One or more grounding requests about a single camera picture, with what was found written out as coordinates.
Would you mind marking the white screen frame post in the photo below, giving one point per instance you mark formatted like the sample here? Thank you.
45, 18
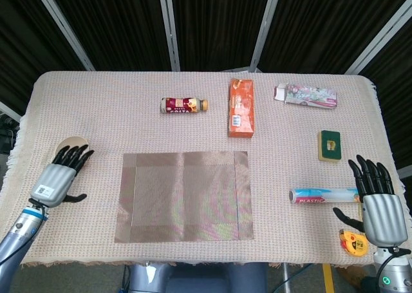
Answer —
64, 25
265, 25
170, 25
9, 110
380, 38

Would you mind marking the orange carton box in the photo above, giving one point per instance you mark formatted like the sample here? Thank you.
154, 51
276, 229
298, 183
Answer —
241, 112

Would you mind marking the pink floral carton box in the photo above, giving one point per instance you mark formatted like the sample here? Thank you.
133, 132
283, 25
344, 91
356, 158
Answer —
309, 96

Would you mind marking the blue plastic wrap roll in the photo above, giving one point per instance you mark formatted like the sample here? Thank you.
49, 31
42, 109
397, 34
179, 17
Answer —
322, 195

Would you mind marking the beige woven tablecloth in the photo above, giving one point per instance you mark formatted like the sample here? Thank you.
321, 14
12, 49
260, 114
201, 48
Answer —
128, 112

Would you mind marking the yellow tape measure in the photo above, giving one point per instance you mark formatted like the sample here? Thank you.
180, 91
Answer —
354, 244

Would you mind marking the dark pleated curtain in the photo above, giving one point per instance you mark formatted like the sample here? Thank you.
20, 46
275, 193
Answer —
219, 16

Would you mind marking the light brown bowl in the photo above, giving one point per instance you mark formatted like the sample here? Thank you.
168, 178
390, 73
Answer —
74, 141

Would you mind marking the brown woven placemat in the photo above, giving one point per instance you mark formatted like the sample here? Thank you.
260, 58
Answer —
183, 196

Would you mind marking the green yellow sponge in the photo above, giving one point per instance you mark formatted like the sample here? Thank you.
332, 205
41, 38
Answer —
330, 146

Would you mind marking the red Costa coffee bottle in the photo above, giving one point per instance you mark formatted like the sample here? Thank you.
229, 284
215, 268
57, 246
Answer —
180, 105

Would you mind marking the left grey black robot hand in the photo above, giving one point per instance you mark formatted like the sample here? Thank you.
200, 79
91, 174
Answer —
53, 183

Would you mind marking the white metal table leg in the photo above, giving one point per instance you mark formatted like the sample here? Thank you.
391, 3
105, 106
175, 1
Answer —
286, 278

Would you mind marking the grey blue robot torso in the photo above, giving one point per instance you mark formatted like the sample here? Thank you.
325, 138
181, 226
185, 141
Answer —
193, 278

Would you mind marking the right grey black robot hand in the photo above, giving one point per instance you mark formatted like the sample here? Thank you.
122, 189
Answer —
384, 215

